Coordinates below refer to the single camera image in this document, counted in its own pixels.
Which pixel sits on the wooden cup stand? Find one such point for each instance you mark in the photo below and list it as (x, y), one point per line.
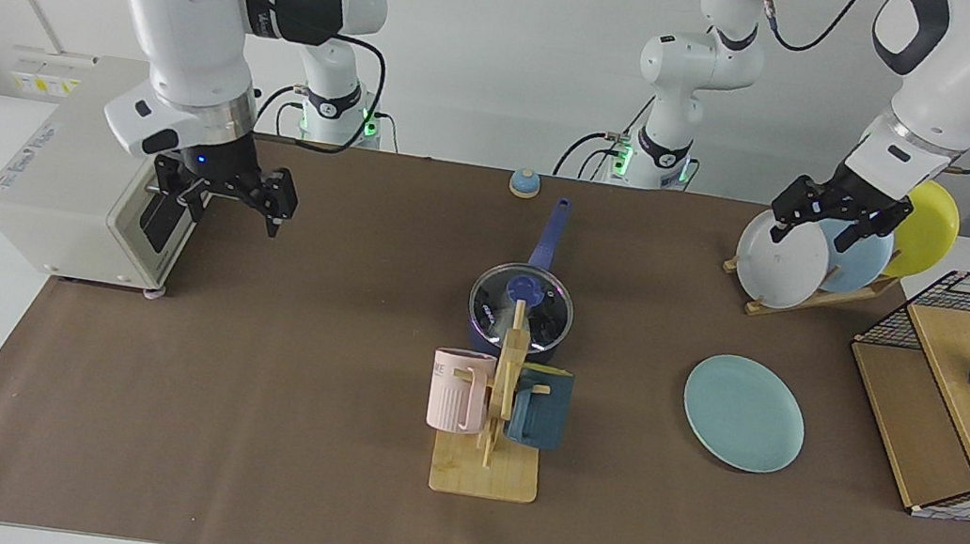
(485, 476)

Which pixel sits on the dark teal cup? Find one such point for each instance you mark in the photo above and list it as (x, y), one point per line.
(543, 413)

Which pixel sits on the light blue plate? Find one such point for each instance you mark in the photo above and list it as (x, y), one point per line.
(861, 263)

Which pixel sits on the pale toaster oven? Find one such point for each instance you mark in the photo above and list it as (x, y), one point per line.
(50, 192)

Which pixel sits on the brown table cloth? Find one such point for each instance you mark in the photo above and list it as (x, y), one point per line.
(228, 483)

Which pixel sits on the small blue round thing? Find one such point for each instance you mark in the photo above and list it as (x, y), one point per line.
(525, 185)

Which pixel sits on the wooden plate rack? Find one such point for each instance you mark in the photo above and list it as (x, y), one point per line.
(808, 301)

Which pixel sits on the white plate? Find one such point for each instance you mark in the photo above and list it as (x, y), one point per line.
(780, 266)

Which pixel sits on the glass lid with blue knob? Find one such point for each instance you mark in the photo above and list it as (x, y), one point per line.
(524, 287)

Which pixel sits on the yellow plate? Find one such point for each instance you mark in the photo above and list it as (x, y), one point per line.
(927, 230)

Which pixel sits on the pink ribbed cup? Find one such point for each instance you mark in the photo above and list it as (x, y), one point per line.
(453, 396)

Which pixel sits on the teal plate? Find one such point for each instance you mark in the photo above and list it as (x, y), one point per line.
(745, 413)

